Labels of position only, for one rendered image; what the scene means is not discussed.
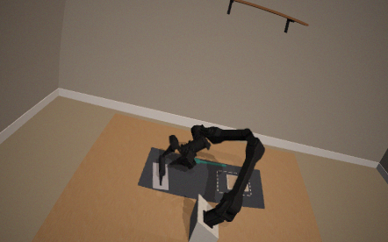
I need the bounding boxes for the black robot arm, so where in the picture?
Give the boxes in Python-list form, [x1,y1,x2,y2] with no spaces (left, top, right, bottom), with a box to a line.
[181,125,265,228]

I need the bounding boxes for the cream tile with dark square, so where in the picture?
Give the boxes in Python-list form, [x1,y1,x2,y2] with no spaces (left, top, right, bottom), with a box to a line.
[226,174,249,192]

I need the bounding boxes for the dark grey flat mat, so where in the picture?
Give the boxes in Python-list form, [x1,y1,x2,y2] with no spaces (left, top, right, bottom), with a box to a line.
[138,147,265,209]

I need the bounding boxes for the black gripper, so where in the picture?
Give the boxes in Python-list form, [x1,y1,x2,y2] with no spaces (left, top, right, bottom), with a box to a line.
[162,135,198,169]

